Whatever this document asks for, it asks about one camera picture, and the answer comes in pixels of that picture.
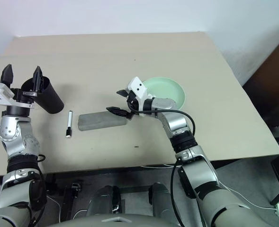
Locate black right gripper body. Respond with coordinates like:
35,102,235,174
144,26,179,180
126,90,145,115

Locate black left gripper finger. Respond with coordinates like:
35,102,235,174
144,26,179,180
0,63,14,88
32,66,44,92

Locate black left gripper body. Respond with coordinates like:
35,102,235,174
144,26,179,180
10,87,37,110

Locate black plastic cup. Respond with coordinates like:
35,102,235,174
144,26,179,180
20,76,65,114

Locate grey rectangular sponge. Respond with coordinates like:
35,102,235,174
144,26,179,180
77,111,128,131

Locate pale round plate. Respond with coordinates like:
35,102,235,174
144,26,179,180
141,76,186,112

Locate white marker with black cap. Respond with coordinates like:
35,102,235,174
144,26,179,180
65,110,74,139

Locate grey rounded robot leg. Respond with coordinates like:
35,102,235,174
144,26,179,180
86,185,122,216
148,182,178,218

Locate grey robot torso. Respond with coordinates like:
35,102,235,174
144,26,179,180
45,212,217,227

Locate brown wooden cabinet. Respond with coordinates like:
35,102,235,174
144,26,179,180
243,30,279,126

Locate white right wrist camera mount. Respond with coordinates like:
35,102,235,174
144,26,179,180
127,76,150,102

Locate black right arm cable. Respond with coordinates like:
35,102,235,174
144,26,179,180
131,109,197,227

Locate white floor cable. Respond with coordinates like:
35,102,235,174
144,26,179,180
218,182,277,210

